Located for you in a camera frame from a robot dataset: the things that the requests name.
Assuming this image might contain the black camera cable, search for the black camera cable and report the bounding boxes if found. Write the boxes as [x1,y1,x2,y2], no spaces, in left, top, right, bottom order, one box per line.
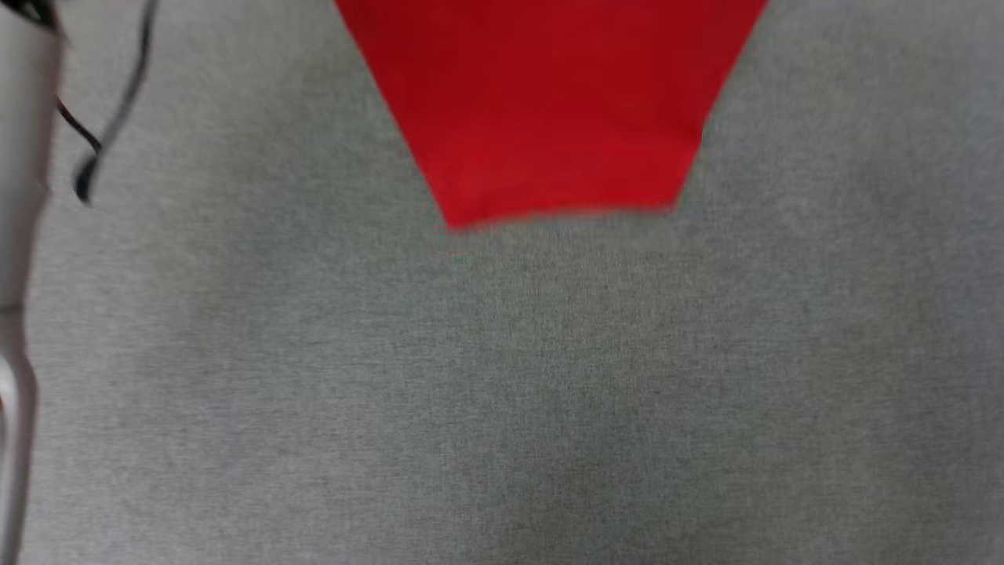
[73,0,161,207]

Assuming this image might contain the red and white shirt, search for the red and white shirt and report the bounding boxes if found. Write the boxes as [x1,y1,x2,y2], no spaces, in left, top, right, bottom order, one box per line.
[333,0,770,231]

